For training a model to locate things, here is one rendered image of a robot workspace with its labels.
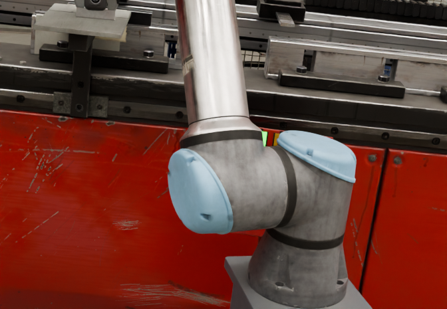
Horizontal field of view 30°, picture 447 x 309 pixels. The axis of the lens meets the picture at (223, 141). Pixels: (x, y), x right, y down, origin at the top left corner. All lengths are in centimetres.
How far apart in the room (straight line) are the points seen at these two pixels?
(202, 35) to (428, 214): 107
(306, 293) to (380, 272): 92
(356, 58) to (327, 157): 92
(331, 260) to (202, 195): 24
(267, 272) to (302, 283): 5
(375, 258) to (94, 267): 69
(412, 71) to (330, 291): 96
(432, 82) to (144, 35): 71
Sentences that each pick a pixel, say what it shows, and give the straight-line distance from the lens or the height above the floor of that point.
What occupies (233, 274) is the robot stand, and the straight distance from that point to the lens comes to 129.
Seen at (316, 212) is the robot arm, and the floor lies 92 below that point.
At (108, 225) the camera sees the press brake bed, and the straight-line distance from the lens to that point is 204.
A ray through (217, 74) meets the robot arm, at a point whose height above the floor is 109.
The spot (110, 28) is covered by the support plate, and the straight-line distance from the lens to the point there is 180.
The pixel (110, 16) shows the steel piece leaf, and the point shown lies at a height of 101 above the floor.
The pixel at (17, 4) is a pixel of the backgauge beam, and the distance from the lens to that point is 230.
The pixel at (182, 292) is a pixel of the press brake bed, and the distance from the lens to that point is 211.
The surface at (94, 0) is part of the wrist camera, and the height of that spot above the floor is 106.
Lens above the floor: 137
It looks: 19 degrees down
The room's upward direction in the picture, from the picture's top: 7 degrees clockwise
